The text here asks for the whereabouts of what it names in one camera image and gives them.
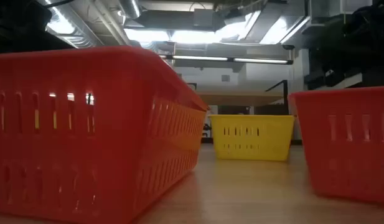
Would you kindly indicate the yellow plastic basket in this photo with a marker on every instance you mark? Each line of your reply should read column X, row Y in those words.
column 251, row 137

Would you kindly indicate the large red plastic basket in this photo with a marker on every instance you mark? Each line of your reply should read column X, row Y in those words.
column 86, row 155
column 350, row 140

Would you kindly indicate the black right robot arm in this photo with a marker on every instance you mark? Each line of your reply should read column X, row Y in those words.
column 350, row 46

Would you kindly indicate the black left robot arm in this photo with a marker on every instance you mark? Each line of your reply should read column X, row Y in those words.
column 20, row 28

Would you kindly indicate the wooden shelf board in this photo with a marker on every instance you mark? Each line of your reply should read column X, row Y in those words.
column 238, row 99

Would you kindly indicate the black metal shelf leg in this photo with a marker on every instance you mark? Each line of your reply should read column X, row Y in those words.
column 286, row 96

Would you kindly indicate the long ceiling tube light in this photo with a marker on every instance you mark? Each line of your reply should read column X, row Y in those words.
column 229, row 59

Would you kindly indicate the round silver air duct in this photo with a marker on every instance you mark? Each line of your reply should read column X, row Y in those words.
column 129, row 7

